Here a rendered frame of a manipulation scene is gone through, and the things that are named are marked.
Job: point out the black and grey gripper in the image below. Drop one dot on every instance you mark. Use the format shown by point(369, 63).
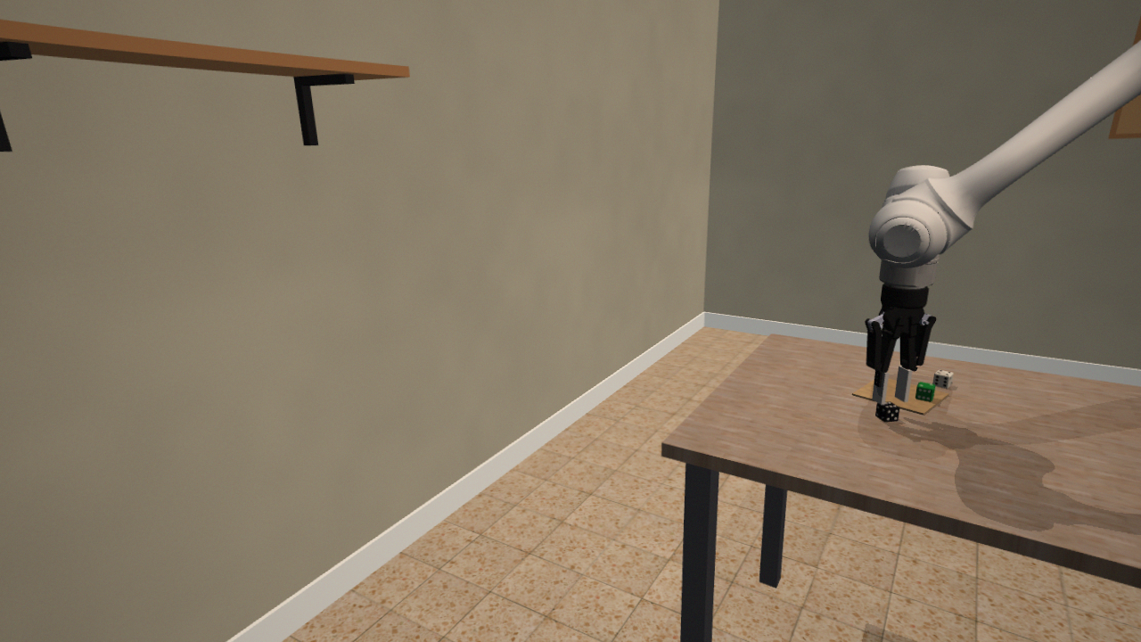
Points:
point(898, 322)

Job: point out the white die with black pips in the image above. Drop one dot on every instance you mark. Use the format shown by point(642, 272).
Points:
point(943, 379)

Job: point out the green die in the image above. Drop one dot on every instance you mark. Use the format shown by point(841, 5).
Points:
point(925, 391)

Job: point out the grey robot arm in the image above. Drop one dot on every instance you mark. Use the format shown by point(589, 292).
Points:
point(914, 227)

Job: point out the tan mat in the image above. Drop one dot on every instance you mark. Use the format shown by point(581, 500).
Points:
point(913, 405)

